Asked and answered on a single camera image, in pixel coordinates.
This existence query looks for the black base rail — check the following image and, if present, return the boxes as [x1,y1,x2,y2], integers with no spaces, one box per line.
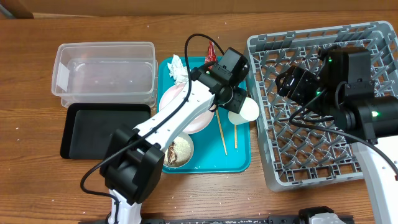
[77,205,355,224]

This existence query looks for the wooden chopstick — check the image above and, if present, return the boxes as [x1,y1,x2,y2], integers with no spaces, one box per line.
[234,125,238,149]
[215,109,228,156]

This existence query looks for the red snack wrapper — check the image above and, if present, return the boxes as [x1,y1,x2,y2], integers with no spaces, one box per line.
[205,41,217,63]

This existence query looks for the white tissue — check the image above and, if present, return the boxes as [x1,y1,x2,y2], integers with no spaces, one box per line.
[167,54,188,85]

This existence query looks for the rice and food waste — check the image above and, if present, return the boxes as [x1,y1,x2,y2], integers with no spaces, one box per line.
[164,136,192,167]

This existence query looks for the clear plastic bin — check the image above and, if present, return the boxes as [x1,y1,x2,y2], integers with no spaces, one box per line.
[51,42,157,107]

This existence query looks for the teal plastic tray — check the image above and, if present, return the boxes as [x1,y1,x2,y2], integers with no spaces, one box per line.
[156,56,252,174]

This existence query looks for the black plastic tray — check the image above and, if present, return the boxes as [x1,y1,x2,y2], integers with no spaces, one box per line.
[60,103,151,160]

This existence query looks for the grey plastic dish rack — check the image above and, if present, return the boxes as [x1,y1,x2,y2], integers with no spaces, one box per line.
[244,21,397,192]

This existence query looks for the pink plate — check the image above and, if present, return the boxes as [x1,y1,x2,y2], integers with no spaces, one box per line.
[158,83,214,134]

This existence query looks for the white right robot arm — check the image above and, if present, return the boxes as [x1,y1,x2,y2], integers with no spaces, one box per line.
[275,46,397,223]

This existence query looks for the grey bowl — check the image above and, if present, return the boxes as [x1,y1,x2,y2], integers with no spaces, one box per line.
[162,131,195,169]

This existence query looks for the white paper cup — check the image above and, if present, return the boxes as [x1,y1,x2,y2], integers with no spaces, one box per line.
[228,97,260,125]

